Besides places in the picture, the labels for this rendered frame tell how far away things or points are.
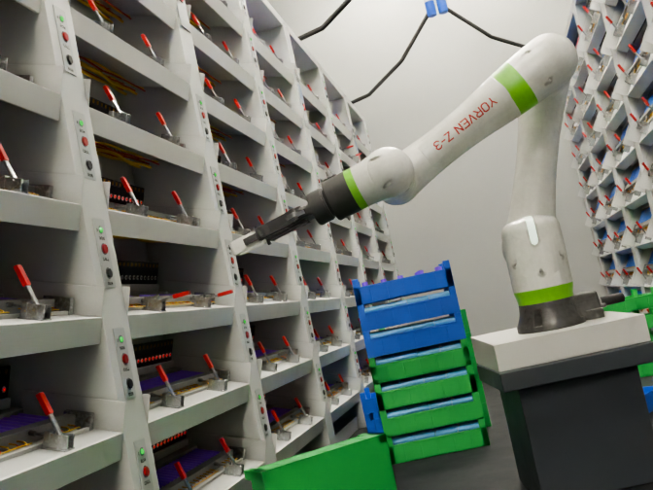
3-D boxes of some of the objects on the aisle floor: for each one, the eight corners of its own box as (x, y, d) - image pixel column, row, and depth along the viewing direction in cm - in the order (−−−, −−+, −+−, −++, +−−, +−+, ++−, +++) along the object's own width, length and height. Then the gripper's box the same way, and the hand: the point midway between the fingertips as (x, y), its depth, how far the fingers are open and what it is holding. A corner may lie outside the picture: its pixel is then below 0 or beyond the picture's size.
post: (184, 621, 143) (10, -312, 159) (162, 645, 134) (-20, -349, 150) (80, 636, 147) (-81, -277, 163) (51, 660, 138) (-116, -310, 153)
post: (287, 512, 211) (157, -132, 227) (277, 522, 202) (143, -150, 218) (214, 524, 215) (91, -111, 231) (201, 535, 206) (75, -127, 222)
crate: (482, 435, 265) (476, 409, 265) (490, 444, 244) (484, 418, 245) (390, 453, 266) (384, 428, 267) (391, 465, 246) (385, 437, 247)
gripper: (328, 191, 188) (238, 236, 192) (313, 182, 172) (215, 232, 176) (343, 221, 187) (252, 265, 191) (328, 215, 171) (228, 264, 175)
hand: (247, 243), depth 183 cm, fingers open, 3 cm apart
